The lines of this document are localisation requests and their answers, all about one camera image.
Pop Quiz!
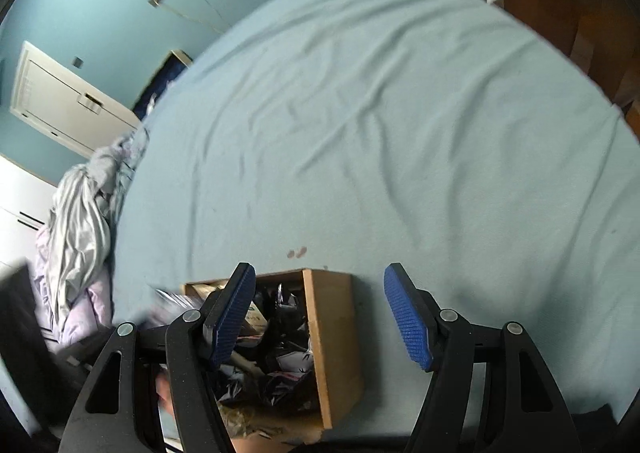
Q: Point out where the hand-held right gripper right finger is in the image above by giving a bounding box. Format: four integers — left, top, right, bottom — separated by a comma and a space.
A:
384, 263, 581, 453

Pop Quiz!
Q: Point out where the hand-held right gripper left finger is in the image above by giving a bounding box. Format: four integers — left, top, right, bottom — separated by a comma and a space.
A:
59, 263, 257, 453

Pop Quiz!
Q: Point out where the beige snack bag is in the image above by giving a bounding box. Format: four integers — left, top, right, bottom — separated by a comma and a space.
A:
186, 283, 221, 304
219, 403, 321, 440

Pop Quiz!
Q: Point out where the shiny single snack packet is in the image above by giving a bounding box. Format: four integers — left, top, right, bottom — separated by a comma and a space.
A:
149, 287, 207, 329

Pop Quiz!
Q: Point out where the heap of black snack packets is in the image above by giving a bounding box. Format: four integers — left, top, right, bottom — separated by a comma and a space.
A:
212, 283, 321, 416

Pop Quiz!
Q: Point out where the brown cardboard box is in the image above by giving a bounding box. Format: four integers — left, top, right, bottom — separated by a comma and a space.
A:
182, 268, 366, 430

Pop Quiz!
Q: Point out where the white wardrobe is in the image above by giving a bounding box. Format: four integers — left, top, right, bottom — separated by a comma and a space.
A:
0, 155, 62, 274

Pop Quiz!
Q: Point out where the crumpled grey blanket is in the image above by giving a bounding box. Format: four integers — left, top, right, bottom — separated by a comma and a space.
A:
47, 130, 151, 330

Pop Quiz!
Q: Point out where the teal bed sheet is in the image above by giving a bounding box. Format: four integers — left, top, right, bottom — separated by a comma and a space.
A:
110, 0, 640, 440

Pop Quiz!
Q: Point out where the white door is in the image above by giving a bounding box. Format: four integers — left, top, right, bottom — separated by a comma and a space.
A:
10, 40, 142, 160

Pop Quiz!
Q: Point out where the dark framed picture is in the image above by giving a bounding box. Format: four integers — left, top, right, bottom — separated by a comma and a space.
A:
131, 50, 194, 120

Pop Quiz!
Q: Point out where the wooden furniture frame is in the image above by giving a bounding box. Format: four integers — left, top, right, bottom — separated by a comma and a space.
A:
444, 0, 640, 134

